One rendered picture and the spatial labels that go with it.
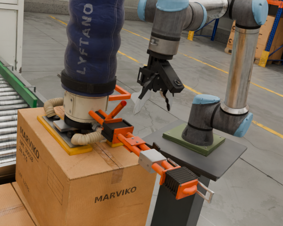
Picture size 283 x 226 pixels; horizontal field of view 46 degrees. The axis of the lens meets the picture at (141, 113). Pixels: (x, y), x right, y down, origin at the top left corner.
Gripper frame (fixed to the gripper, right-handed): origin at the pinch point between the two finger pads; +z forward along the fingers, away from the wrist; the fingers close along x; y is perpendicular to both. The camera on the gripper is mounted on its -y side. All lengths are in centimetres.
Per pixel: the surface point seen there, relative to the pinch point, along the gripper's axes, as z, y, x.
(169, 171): 11.8, -15.7, 3.1
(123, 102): 2.0, 14.8, 1.3
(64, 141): 25.2, 32.6, 13.5
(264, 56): 77, 388, -700
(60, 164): 27.2, 20.7, 20.0
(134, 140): 12.6, 5.7, 0.7
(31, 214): 67, 43, 20
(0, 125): 67, 134, 8
